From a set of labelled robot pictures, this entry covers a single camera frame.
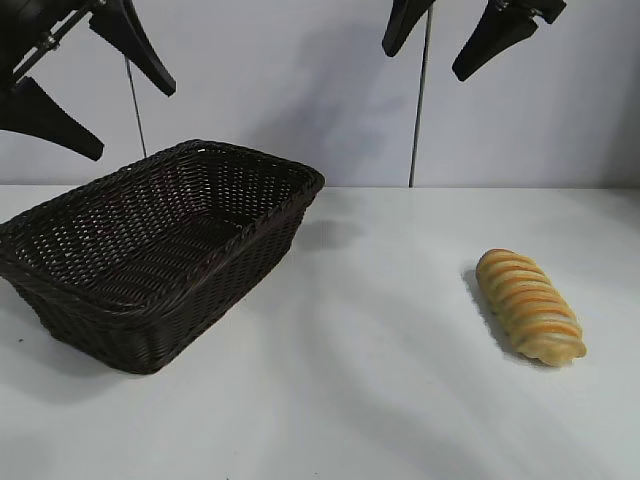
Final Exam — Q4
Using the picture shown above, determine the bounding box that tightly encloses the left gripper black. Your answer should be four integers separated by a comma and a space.
0, 0, 177, 161

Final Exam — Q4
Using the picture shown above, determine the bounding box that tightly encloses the thin metal rod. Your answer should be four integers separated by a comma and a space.
408, 9, 431, 189
126, 54, 148, 157

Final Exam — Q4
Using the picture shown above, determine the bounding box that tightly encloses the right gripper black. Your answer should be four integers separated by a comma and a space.
382, 0, 569, 84

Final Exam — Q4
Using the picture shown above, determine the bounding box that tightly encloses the dark brown wicker basket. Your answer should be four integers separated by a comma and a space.
0, 138, 326, 376

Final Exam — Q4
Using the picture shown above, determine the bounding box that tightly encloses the long twisted bread loaf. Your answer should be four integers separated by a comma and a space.
474, 248, 589, 369

